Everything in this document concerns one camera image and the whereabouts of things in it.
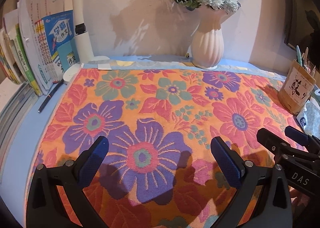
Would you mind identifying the bamboo pen holder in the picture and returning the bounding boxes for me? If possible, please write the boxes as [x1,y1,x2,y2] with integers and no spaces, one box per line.
[277,59,316,116]

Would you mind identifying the black pen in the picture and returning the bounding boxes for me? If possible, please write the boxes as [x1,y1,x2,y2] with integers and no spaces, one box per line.
[37,79,64,114]

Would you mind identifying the white desk lamp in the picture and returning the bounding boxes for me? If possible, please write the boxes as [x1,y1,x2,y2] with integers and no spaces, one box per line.
[62,0,110,86]

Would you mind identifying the white ribbed vase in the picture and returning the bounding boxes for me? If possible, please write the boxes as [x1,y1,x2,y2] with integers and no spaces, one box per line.
[191,8,224,70]

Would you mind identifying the orange floral towel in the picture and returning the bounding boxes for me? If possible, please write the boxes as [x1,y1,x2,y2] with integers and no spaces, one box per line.
[25,62,308,228]

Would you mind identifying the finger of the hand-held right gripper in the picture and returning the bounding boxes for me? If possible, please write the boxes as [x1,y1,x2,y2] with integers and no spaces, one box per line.
[284,126,320,154]
[257,128,294,156]

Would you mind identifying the bunch of pens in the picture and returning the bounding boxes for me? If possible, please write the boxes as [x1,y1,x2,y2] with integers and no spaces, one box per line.
[296,45,317,76]

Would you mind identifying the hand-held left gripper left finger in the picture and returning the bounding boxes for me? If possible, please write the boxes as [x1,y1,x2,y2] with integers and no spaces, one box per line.
[26,136,110,228]

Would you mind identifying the blue dotted packet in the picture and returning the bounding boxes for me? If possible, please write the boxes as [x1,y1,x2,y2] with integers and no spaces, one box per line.
[296,101,320,139]

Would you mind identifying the dark panel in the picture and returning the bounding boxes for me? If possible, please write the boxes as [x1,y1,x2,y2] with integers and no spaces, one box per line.
[280,0,320,51]

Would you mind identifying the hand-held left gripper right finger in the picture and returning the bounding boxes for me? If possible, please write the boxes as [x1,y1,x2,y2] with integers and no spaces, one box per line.
[210,136,293,228]

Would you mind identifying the row of upright books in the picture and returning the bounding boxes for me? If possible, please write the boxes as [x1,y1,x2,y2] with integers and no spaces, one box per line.
[0,0,80,96]

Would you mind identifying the stack of grey books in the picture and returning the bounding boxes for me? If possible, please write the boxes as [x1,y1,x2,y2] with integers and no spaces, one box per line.
[0,81,38,129]

